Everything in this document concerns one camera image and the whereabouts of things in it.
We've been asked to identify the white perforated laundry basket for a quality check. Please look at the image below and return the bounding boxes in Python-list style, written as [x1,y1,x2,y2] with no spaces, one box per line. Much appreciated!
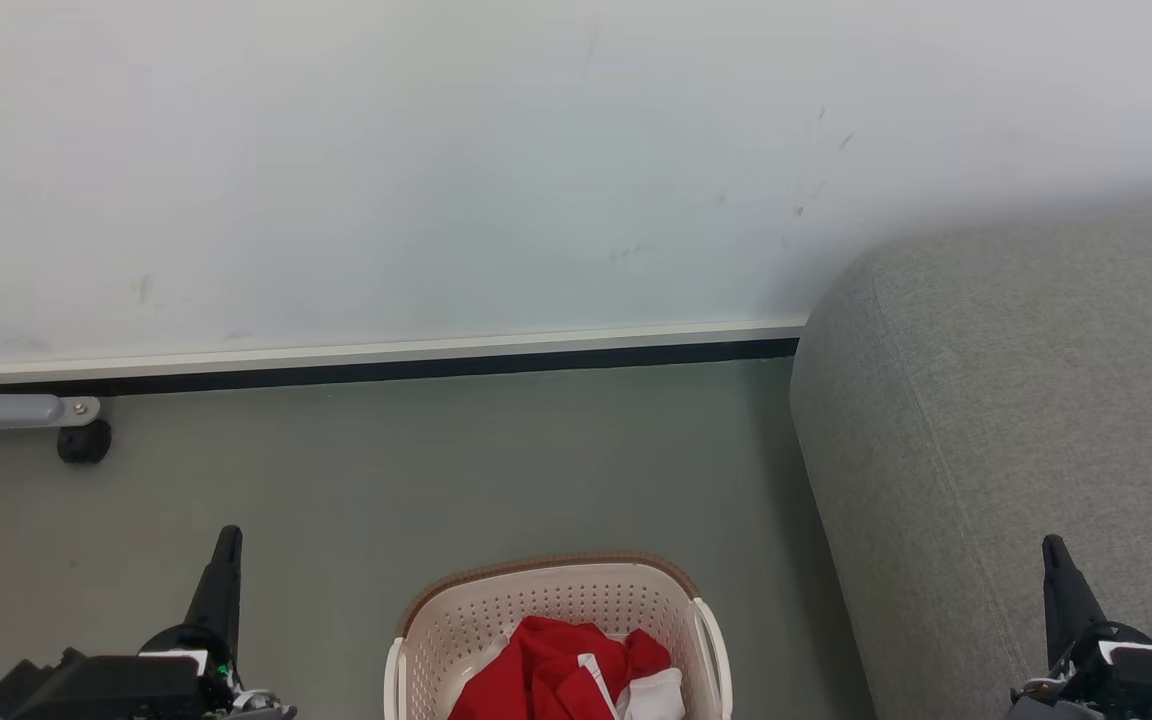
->
[383,551,734,720]

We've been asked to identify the grey fabric sofa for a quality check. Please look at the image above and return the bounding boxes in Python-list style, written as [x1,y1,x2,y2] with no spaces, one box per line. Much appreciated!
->
[789,205,1152,720]

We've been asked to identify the white and black baseboard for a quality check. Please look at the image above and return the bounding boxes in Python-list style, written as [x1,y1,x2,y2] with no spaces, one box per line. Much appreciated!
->
[0,320,807,397]

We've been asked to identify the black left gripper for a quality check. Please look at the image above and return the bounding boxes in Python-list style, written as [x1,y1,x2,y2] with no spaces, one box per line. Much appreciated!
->
[0,525,299,720]

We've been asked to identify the black caster wheel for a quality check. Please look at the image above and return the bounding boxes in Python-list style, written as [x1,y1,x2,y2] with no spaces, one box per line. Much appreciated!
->
[57,420,113,465]

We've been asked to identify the red and white garment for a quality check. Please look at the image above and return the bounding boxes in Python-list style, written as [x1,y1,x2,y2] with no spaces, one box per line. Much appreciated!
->
[448,616,686,720]

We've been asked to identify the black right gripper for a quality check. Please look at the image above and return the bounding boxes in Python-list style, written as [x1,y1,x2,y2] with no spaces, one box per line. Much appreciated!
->
[1008,534,1152,720]

